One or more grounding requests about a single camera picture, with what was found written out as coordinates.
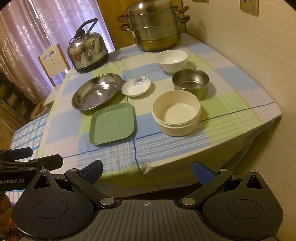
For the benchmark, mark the steel steamer tier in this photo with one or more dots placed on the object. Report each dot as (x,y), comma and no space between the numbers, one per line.
(152,20)

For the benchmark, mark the round stainless steel plate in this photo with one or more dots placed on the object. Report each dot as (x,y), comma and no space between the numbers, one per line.
(94,92)

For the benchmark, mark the person's left hand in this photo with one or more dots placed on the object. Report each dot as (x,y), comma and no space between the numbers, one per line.
(4,208)

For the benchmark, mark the checkered tablecloth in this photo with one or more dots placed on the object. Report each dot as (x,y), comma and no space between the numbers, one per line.
(219,76)

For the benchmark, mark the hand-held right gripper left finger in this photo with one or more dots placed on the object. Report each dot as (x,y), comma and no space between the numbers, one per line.
(92,173)

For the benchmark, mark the stainless steel kettle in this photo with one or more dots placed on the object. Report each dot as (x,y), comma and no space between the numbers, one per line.
(87,51)

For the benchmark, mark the purple curtain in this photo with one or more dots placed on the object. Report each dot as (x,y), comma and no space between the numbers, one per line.
(34,27)

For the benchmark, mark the cream plastic bowl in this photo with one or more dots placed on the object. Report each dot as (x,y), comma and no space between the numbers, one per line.
(175,111)

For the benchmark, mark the wooden chair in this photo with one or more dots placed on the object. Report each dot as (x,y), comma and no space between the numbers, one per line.
(53,62)

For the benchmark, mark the stainless steel bowl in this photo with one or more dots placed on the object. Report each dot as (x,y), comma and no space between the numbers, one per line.
(196,92)

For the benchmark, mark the steel steamer lid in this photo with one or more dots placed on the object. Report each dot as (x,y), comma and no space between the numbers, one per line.
(150,7)

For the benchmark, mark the dark shelf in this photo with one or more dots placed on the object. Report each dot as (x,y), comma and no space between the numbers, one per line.
(11,97)

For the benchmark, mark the white floral ceramic bowl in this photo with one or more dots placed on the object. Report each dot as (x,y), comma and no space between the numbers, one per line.
(171,58)

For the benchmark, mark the stainless steel steamer pot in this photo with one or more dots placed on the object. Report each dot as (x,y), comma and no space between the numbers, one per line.
(115,14)

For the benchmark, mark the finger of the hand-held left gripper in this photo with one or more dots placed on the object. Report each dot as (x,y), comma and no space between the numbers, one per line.
(19,153)
(52,162)

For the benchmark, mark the blue white patterned cloth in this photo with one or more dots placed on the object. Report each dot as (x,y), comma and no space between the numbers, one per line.
(27,134)

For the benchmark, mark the green square plate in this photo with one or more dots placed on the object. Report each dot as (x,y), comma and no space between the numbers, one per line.
(111,125)

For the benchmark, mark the wall socket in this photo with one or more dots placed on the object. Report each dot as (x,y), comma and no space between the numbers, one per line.
(249,7)

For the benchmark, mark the small white floral saucer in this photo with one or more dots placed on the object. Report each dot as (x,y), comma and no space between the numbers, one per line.
(136,89)

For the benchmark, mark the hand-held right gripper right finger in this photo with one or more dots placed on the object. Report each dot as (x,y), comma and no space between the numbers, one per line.
(203,173)

